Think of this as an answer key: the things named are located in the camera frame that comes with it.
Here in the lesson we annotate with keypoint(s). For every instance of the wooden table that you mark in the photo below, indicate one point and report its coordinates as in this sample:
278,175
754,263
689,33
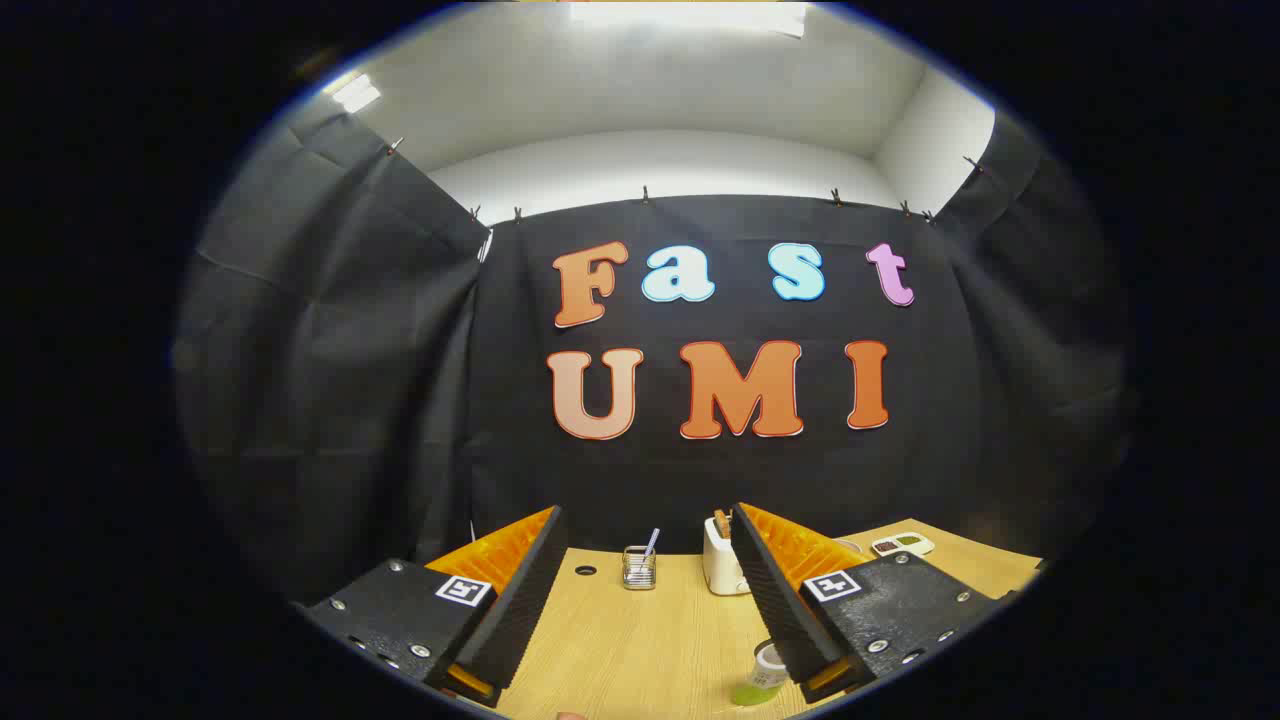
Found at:
640,640

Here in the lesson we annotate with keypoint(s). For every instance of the toast slice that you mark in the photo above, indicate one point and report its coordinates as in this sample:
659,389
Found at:
722,522

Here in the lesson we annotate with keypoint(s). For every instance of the white toaster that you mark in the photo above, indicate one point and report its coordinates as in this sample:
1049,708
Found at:
720,565

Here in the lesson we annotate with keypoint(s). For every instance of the striped straw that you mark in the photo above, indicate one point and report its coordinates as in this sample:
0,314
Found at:
652,540

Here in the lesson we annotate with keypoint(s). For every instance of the black backdrop cloth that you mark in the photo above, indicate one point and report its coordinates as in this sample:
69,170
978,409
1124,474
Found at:
400,400

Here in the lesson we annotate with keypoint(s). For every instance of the white divided bean dish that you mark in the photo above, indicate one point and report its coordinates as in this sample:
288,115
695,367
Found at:
902,545

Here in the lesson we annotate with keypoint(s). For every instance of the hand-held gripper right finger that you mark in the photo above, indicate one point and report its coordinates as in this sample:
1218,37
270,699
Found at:
775,600

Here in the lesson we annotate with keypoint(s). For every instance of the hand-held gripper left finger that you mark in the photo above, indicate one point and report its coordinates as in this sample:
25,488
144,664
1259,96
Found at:
520,600

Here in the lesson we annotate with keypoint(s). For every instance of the clear plastic juice bottle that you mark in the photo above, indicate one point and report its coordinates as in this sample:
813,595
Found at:
762,675

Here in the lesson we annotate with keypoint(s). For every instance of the ceiling light panel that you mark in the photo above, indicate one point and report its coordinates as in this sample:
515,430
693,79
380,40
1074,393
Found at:
355,93

